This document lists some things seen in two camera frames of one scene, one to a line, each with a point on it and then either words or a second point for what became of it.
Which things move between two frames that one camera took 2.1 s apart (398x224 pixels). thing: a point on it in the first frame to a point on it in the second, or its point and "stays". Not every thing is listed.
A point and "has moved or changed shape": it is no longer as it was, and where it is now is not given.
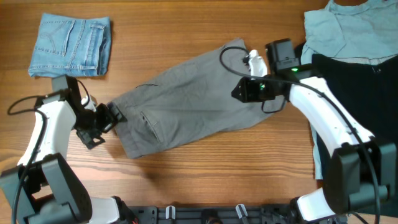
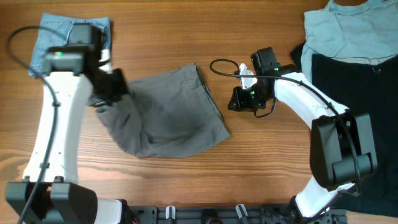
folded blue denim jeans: [72, 45] stays
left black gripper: [109, 121] to [121, 89]
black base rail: [212, 214] stays
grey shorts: [190, 107] has moved or changed shape
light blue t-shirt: [367, 30] stays
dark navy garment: [369, 88] stays
